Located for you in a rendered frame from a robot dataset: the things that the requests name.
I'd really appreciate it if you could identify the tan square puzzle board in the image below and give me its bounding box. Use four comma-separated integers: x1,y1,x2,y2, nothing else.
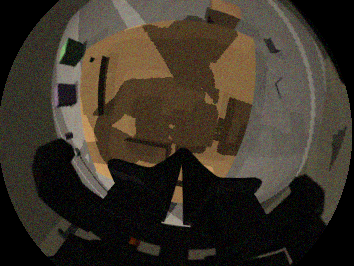
80,20,256,180

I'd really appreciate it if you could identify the green cube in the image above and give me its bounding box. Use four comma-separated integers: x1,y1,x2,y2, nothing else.
59,37,84,66

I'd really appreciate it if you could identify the brown block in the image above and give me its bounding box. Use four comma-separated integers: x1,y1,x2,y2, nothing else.
208,0,241,31

